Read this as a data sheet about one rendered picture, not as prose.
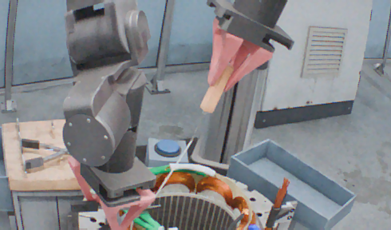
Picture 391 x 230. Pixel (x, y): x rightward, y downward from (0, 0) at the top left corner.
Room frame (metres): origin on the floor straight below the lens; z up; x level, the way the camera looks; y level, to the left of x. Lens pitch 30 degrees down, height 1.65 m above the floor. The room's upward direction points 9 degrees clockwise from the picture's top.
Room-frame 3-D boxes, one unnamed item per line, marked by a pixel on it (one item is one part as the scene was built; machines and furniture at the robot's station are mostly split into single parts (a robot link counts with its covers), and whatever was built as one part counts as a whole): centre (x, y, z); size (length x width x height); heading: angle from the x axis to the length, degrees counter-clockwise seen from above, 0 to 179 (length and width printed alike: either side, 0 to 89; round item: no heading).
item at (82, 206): (0.55, 0.12, 1.17); 0.04 x 0.01 x 0.02; 118
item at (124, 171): (0.55, 0.09, 1.28); 0.10 x 0.07 x 0.07; 42
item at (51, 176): (0.81, 0.25, 1.05); 0.20 x 0.19 x 0.02; 115
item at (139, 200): (0.54, 0.08, 1.21); 0.07 x 0.07 x 0.09; 42
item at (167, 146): (0.93, 0.04, 1.04); 0.04 x 0.04 x 0.01
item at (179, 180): (0.71, 0.01, 1.12); 0.06 x 0.02 x 0.04; 115
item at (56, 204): (0.81, 0.25, 0.91); 0.19 x 0.19 x 0.26; 25
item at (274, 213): (0.57, -0.12, 1.21); 0.04 x 0.04 x 0.03; 25
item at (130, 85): (0.54, 0.08, 1.34); 0.07 x 0.06 x 0.07; 172
